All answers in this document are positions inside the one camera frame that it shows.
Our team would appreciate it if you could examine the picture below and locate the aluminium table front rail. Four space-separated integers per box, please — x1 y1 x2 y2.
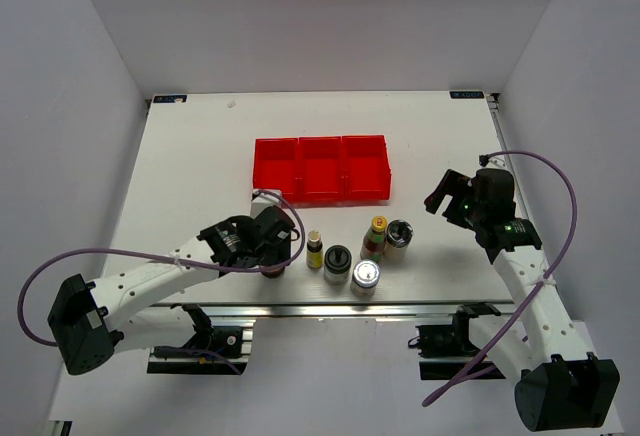
149 300 521 320

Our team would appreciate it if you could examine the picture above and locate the right red plastic bin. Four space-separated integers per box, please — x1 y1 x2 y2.
342 135 392 202

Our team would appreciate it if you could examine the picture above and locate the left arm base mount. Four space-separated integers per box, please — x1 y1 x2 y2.
147 304 254 376

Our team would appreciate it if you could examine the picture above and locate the left blue corner label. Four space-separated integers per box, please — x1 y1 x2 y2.
152 94 187 104

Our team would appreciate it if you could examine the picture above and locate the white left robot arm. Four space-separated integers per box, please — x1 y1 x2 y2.
47 205 305 376

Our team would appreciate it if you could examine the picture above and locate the silver lid glass jar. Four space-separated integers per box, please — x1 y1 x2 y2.
350 260 380 297

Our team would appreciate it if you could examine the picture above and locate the right blue corner label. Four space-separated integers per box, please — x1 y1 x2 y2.
449 90 485 99

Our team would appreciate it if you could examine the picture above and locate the red plastic bin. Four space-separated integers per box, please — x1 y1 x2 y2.
299 137 344 204
342 135 392 202
252 138 300 203

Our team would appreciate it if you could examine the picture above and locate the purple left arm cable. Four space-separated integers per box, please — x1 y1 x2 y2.
17 190 307 347

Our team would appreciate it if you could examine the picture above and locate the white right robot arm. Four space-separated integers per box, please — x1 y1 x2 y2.
424 169 620 432

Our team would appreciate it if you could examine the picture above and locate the black lid spice jar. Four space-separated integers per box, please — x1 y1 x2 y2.
323 245 352 285

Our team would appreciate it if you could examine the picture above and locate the yellow cap sauce bottle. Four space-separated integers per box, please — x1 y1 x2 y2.
360 216 388 262

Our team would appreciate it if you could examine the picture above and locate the small yellow label bottle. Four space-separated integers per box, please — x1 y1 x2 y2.
306 230 323 270

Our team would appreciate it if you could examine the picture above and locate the middle red plastic bin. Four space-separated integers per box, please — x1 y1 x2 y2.
299 137 344 204

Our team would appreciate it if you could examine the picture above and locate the red lid sauce jar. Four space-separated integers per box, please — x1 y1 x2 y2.
261 267 285 279

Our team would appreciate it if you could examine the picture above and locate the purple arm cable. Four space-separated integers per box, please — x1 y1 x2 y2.
422 150 579 408
17 190 307 347

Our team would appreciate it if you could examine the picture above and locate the blue corner label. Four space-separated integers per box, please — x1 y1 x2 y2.
449 90 485 99
152 94 187 104

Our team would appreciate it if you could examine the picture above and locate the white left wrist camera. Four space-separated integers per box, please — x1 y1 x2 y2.
249 189 282 218

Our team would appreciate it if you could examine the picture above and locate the left red plastic bin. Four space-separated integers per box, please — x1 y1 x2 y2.
252 138 300 203

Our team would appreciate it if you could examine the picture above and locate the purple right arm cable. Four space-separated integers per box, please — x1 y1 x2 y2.
422 150 579 408

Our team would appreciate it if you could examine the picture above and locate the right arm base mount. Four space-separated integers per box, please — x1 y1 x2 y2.
407 302 501 381

